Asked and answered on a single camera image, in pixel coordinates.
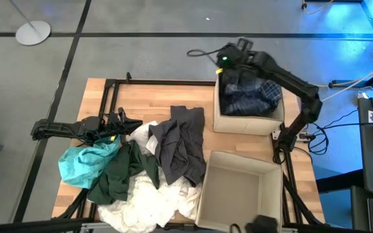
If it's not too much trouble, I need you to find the dark green garment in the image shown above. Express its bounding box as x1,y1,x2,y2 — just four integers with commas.
87,139,161,206

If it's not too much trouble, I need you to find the smooth white garment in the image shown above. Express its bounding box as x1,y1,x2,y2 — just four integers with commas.
130,121,204,221

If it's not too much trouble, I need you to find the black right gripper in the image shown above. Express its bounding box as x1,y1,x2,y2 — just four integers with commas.
217,38,255,71

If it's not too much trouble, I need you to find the black aluminium table frame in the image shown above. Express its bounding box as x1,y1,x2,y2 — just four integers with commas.
52,71,326,233

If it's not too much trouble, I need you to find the dark grey garment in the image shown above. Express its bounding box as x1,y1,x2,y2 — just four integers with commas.
148,105,207,188

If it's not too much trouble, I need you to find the black horizontal beam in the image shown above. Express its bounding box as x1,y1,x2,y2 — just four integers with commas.
0,218,93,233

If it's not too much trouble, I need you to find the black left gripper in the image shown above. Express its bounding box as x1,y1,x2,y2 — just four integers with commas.
100,107,144,143

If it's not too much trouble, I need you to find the teal garment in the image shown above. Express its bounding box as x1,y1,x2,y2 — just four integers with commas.
58,135,122,190

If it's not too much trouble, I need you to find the beige fabric storage box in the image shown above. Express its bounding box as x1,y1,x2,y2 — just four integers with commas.
212,69,286,137
195,150,284,233

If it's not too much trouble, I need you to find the black floor beam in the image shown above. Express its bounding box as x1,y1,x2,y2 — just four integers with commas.
315,168,364,194

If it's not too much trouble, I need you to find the cream cable with black plug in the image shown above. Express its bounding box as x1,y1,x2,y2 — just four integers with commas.
301,0,335,16

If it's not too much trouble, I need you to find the white lace garment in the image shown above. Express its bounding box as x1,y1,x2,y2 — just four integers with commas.
96,168,187,233

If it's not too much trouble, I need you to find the blue plaid shirt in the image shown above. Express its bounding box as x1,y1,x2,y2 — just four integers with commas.
220,69,284,117

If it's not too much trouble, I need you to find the round grey stand base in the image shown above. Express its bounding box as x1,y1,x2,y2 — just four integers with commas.
15,20,52,47

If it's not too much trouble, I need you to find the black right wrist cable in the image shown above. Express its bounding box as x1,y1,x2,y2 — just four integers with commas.
186,48,221,65

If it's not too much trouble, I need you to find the thin grey stand pole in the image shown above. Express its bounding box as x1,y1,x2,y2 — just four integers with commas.
10,0,40,32

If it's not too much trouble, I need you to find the white floor cable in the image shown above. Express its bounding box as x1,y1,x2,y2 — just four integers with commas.
321,56,373,103

